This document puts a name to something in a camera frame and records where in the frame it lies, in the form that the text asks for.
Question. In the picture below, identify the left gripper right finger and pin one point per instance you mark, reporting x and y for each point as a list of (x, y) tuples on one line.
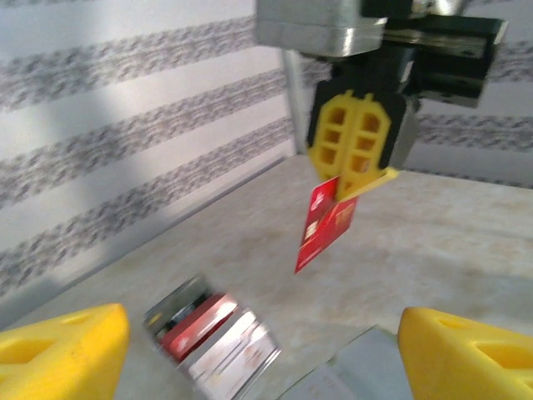
[(441, 358)]

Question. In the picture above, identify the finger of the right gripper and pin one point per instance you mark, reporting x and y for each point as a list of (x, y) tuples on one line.
[(366, 133), (333, 125)]

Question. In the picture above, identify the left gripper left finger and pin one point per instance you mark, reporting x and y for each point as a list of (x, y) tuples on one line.
[(83, 354)]

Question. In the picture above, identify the olive card holder clear sleeves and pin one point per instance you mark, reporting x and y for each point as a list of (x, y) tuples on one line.
[(358, 366)]

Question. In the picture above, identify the red credit card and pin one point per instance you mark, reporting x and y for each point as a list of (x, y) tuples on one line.
[(195, 329), (320, 233)]

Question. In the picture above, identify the red and white card pack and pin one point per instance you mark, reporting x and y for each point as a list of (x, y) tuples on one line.
[(233, 366)]

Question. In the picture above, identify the aluminium frame post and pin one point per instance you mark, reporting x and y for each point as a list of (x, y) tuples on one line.
[(293, 104)]

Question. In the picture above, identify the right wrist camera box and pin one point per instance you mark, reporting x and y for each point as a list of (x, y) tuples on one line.
[(316, 25)]

